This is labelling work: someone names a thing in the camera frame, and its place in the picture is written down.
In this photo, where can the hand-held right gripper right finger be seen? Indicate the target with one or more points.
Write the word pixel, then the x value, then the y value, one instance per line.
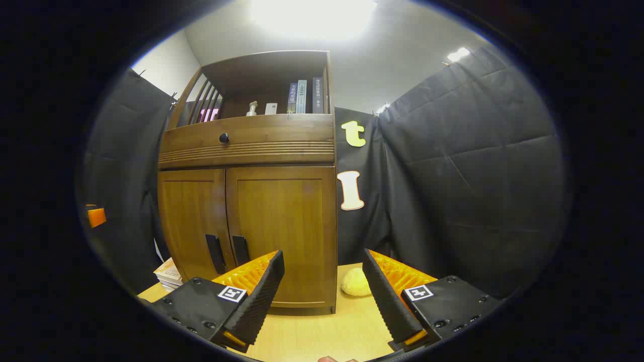
pixel 385 296

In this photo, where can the dark grey book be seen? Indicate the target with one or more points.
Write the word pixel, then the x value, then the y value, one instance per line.
pixel 317 95

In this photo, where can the yellow fluffy ball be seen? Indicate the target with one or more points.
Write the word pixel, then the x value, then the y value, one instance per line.
pixel 355 282

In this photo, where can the dark blue book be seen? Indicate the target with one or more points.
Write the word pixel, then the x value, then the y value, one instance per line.
pixel 292 98

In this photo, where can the black backdrop cloth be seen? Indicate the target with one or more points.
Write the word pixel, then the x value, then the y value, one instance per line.
pixel 468 166

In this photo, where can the grey flat book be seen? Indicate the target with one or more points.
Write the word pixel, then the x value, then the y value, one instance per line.
pixel 172 283

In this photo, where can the small white box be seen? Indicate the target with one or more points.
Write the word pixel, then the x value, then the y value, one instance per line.
pixel 270 108

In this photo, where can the small ceiling light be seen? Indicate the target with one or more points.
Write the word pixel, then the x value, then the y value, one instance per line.
pixel 458 54

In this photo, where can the wooden drawer with black knob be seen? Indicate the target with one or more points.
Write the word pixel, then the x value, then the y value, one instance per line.
pixel 282 131

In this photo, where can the beige cover book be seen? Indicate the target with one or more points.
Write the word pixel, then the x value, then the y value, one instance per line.
pixel 168 270

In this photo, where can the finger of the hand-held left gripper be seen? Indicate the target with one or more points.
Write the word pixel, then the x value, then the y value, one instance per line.
pixel 96 217

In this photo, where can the large ceiling light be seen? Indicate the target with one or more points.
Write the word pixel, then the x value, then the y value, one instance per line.
pixel 312 15

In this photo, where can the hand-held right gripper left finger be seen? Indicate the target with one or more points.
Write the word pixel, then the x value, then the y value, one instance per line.
pixel 261 296

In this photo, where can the wooden shoe cabinet door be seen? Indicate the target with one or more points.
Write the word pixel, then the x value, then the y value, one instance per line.
pixel 287 216
pixel 188 216

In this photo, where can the white flat book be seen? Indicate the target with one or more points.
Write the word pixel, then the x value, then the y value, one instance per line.
pixel 173 288

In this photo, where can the light grey-blue book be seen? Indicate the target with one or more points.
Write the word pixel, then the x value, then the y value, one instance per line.
pixel 301 96

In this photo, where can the wooden double-door shoe cabinet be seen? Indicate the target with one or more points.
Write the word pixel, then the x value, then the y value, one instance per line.
pixel 261 70

